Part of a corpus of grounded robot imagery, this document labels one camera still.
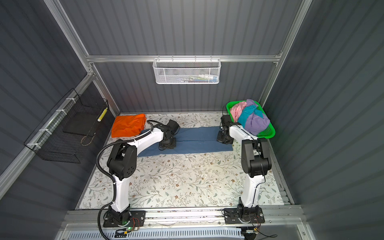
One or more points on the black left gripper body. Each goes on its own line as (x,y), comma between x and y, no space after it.
(171,144)

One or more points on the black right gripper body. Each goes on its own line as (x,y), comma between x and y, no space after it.
(221,138)

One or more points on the blue t shirt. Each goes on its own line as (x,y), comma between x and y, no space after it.
(191,141)

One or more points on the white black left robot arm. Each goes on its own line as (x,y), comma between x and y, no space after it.
(122,163)

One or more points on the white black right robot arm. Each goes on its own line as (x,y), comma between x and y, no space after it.
(255,163)

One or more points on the pink t shirt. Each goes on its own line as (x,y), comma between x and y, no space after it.
(237,110)

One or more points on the purple t shirt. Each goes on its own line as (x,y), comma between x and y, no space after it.
(256,131)

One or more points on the teal t shirt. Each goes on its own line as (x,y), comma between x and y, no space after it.
(252,117)

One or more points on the folded orange t shirt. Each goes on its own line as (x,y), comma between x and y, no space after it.
(128,126)

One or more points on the items in white basket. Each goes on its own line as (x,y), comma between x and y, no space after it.
(205,78)

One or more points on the white wire mesh basket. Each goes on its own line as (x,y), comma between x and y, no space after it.
(166,72)

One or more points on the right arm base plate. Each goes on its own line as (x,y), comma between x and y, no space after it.
(234,216)

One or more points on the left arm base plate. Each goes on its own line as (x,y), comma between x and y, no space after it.
(128,219)

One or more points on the white slotted cable duct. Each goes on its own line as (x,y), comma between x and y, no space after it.
(223,233)

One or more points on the black wire cage basket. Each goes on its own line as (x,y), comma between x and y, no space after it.
(66,134)

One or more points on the aluminium mounting rail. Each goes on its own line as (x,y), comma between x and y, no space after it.
(189,217)

